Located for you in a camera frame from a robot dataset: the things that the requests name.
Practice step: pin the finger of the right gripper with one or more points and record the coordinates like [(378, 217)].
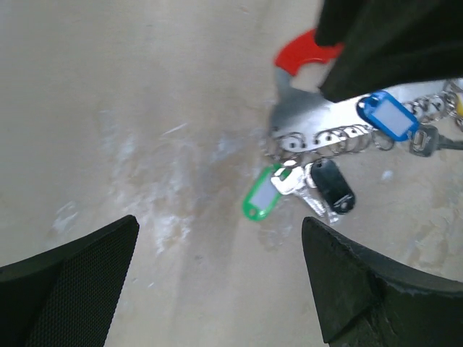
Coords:
[(388, 43)]

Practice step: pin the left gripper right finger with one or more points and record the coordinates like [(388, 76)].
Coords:
[(364, 298)]

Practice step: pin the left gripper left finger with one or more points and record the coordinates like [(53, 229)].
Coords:
[(68, 295)]

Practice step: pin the key with black tag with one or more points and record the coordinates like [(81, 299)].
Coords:
[(323, 187)]

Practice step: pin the key with blue tag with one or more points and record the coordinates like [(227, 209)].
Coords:
[(392, 118)]

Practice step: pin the key with yellow tag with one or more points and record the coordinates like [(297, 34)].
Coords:
[(459, 111)]

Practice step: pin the key with green tag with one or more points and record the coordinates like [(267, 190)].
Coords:
[(263, 197)]

